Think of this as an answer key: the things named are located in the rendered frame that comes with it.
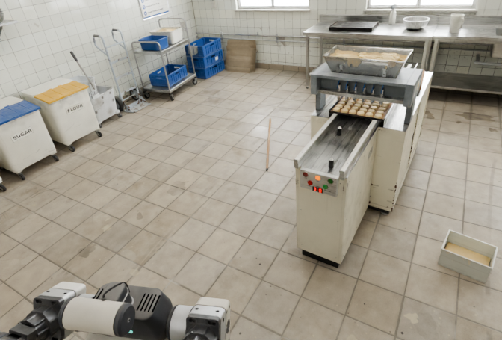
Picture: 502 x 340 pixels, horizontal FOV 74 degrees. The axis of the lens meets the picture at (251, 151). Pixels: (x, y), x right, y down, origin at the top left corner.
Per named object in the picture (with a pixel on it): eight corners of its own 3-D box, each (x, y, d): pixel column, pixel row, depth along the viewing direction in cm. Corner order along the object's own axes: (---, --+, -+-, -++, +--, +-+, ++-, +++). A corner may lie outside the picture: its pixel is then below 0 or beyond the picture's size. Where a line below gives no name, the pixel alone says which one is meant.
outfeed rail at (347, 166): (407, 69, 335) (408, 63, 332) (411, 69, 334) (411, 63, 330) (338, 179, 196) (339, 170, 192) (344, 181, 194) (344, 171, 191)
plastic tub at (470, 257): (491, 262, 236) (498, 246, 228) (485, 285, 222) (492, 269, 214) (444, 244, 253) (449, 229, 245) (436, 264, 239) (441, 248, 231)
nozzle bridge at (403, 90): (325, 99, 293) (326, 60, 275) (415, 112, 258) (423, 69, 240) (310, 114, 270) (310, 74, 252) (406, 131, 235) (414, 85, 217)
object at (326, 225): (329, 201, 306) (333, 111, 259) (367, 212, 289) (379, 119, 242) (296, 255, 257) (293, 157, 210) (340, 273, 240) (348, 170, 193)
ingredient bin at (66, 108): (71, 155, 422) (46, 99, 382) (44, 144, 454) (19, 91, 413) (107, 135, 459) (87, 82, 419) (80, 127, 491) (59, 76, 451)
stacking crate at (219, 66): (209, 67, 678) (208, 57, 668) (225, 69, 659) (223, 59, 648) (190, 77, 637) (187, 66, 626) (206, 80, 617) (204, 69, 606)
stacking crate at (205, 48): (205, 47, 657) (202, 36, 647) (222, 48, 640) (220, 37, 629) (186, 57, 613) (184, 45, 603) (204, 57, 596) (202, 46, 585)
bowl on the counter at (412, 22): (399, 31, 448) (400, 21, 441) (403, 25, 471) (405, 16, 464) (426, 31, 432) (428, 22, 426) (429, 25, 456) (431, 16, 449)
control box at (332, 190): (302, 184, 218) (302, 166, 211) (338, 193, 206) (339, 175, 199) (299, 187, 215) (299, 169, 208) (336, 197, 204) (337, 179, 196)
